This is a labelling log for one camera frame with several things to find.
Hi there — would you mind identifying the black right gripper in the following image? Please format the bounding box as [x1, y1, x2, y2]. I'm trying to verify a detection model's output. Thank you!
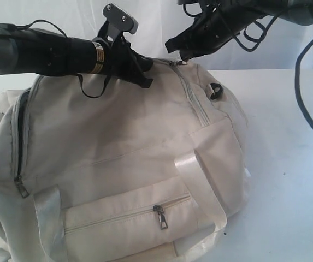
[165, 1, 255, 60]

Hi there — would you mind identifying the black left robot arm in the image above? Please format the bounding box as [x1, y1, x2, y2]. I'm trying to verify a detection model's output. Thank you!
[0, 22, 153, 88]

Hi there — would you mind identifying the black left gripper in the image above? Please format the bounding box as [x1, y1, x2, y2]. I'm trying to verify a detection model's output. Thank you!
[96, 23, 153, 88]

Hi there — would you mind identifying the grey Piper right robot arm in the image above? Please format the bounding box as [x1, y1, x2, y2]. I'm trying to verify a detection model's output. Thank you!
[165, 1, 313, 61]

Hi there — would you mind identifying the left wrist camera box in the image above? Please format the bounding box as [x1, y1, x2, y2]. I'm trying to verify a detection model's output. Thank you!
[103, 3, 139, 34]

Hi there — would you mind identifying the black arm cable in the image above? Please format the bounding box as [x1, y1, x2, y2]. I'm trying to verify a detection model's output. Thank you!
[182, 0, 313, 150]

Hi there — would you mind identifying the cream duffel bag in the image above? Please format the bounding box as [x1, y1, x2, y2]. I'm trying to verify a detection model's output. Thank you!
[0, 59, 250, 261]

